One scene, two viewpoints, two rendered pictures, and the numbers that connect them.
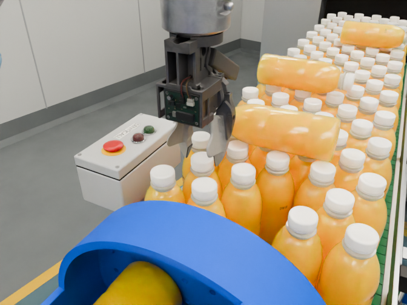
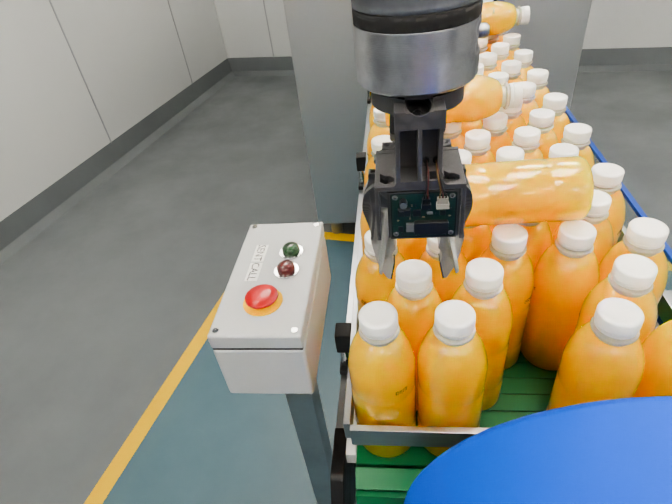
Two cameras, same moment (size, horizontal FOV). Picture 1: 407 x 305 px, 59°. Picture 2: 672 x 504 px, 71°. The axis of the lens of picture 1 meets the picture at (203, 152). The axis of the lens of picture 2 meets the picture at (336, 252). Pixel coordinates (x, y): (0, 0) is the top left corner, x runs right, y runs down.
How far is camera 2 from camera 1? 0.25 m
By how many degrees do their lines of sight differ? 16
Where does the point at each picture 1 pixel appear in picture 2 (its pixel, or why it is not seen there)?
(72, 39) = not seen: outside the picture
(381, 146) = (615, 176)
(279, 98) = not seen: hidden behind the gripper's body
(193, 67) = (439, 146)
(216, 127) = not seen: hidden behind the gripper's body
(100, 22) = (15, 83)
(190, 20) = (442, 69)
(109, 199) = (283, 380)
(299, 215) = (616, 314)
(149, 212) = (603, 438)
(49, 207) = (56, 389)
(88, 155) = (230, 326)
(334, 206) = (636, 283)
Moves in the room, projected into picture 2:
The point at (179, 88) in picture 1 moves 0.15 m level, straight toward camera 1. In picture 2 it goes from (422, 185) to (582, 302)
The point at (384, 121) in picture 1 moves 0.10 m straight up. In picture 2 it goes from (581, 138) to (596, 70)
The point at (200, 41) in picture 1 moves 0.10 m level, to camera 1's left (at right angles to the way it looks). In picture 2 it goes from (448, 100) to (320, 135)
